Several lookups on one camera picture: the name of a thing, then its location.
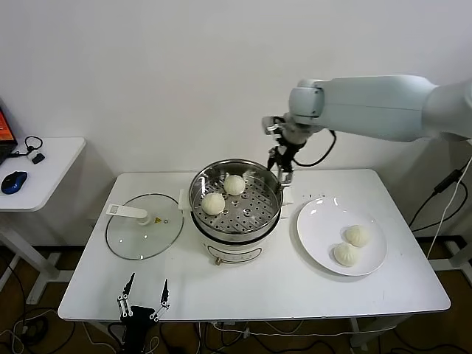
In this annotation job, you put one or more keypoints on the black laptop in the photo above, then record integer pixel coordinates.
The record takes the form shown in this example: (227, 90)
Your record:
(5, 136)

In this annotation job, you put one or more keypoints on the white round plate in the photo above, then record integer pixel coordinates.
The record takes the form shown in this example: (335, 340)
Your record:
(321, 239)

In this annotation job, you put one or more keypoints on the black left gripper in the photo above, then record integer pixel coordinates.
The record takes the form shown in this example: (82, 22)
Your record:
(140, 314)

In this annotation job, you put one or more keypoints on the stainless steel steamer basket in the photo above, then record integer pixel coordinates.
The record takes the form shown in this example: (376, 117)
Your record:
(243, 221)

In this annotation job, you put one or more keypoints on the white table leg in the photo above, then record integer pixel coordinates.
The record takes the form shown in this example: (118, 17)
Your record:
(357, 332)

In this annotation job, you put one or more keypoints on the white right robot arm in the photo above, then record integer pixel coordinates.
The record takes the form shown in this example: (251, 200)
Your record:
(368, 107)

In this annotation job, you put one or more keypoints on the blue computer mouse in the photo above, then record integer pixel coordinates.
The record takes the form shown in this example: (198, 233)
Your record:
(14, 181)

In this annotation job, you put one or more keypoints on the white electric cooker pot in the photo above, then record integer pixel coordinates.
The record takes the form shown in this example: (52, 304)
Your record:
(228, 254)

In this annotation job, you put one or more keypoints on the white side table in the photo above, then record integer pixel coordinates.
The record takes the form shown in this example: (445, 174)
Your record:
(59, 162)

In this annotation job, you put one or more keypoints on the small black device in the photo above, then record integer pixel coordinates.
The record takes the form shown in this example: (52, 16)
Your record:
(38, 159)

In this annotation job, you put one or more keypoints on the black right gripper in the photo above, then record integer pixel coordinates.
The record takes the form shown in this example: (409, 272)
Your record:
(287, 151)

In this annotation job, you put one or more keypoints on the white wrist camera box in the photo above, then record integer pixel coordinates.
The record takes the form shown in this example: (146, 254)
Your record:
(271, 125)

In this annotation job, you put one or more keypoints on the white steamed baozi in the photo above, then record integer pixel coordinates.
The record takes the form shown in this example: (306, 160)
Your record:
(234, 185)
(346, 254)
(212, 204)
(357, 236)

